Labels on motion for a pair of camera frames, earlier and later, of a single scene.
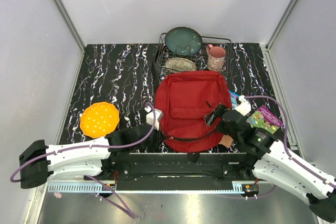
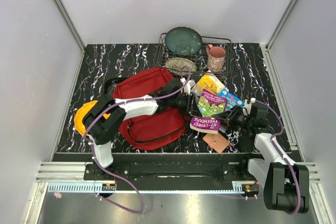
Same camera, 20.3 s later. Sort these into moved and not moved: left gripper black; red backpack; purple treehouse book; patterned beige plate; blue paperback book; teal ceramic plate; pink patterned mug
Moved: left gripper black; red backpack; purple treehouse book
Not moved: patterned beige plate; teal ceramic plate; blue paperback book; pink patterned mug
